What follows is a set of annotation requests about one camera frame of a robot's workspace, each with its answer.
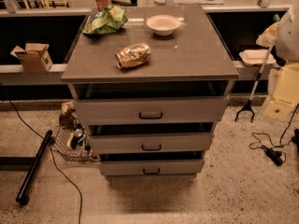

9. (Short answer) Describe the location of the grey bottom drawer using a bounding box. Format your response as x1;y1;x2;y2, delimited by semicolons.
99;160;204;176

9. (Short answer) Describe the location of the grey drawer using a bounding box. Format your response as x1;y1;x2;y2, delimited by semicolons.
74;97;228;126
99;160;204;176
89;133;213;154

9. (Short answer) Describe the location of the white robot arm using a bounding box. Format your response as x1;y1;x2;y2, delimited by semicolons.
256;5;299;119

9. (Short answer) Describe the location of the grey drawer cabinet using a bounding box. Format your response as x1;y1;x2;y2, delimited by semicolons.
62;7;238;164

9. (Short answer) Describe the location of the grey top drawer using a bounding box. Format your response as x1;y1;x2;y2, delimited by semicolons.
74;97;228;126

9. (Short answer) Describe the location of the grey middle drawer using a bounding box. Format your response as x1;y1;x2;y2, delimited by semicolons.
89;133;213;154

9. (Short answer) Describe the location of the white paper bowl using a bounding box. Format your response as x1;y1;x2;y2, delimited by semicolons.
147;15;180;36

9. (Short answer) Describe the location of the crumpled brown paper bag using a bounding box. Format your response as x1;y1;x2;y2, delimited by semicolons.
59;101;76;128

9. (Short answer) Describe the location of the green chip bag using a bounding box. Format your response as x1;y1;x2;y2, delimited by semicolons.
82;5;128;35

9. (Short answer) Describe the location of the reacher grabber tool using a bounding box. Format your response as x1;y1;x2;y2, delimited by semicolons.
235;46;273;122

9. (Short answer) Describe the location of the white takeout container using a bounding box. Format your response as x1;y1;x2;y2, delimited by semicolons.
239;49;267;66

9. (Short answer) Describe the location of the small cardboard box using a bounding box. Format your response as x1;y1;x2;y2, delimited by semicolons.
10;43;53;74

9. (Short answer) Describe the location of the black tube on floor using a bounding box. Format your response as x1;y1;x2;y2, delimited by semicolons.
16;130;52;205

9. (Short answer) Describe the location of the wire basket with clutter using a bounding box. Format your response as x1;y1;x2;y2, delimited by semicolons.
54;124;97;162

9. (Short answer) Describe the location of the black floor cable left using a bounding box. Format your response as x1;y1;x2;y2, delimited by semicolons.
0;81;84;224

